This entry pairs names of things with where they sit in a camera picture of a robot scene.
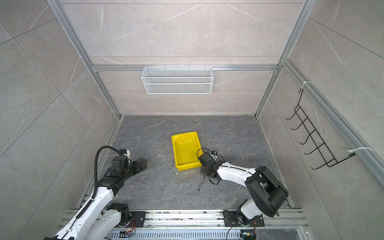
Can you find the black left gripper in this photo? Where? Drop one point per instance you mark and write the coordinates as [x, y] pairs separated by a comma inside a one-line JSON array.
[[137, 168]]

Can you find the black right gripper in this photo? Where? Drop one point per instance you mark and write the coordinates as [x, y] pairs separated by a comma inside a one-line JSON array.
[[202, 171]]

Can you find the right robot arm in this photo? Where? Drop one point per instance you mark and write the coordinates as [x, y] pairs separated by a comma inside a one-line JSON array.
[[267, 192]]

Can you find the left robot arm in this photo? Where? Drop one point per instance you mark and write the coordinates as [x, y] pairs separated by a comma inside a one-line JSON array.
[[100, 215]]

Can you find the yellow plastic bin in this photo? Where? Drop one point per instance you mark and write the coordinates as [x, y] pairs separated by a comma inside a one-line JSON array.
[[187, 149]]

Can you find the white zip tie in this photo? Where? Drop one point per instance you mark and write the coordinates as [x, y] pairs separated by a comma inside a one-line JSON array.
[[360, 148]]

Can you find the aluminium mounting rail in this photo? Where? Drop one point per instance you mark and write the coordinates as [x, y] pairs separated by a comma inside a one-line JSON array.
[[184, 219]]

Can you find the white wire mesh basket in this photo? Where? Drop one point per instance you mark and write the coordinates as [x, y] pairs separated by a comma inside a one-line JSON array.
[[178, 80]]

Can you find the black wire hook rack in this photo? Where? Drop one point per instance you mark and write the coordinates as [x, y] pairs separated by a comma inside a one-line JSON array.
[[314, 136]]

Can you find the aluminium frame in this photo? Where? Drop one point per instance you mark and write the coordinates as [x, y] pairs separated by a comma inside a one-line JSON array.
[[370, 159]]

